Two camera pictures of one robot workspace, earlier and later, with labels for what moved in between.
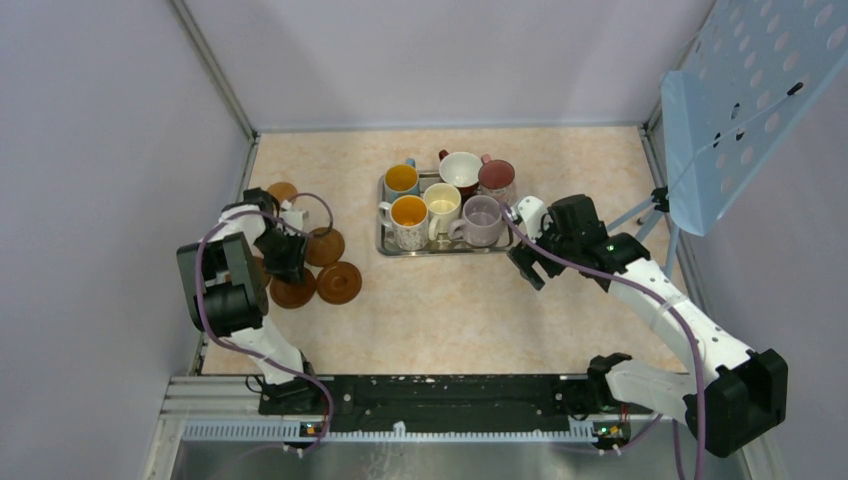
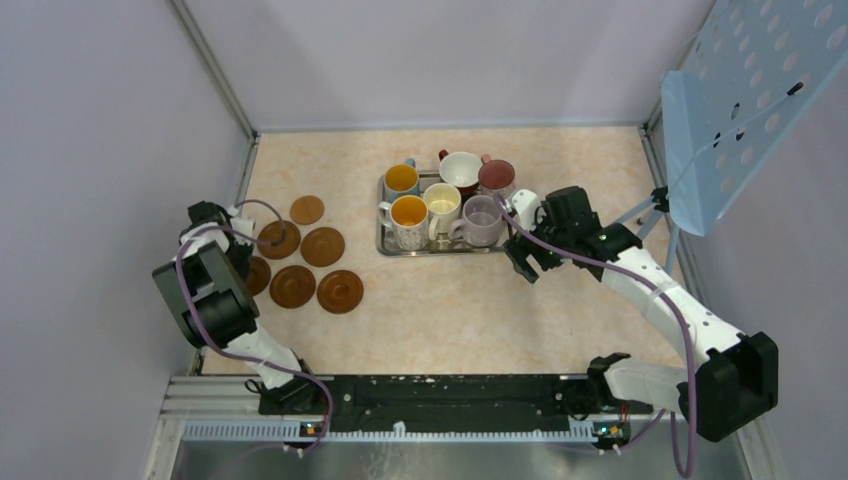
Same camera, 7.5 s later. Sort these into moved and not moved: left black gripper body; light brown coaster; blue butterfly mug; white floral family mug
Moved: light brown coaster; left black gripper body
Not moved: white floral family mug; blue butterfly mug
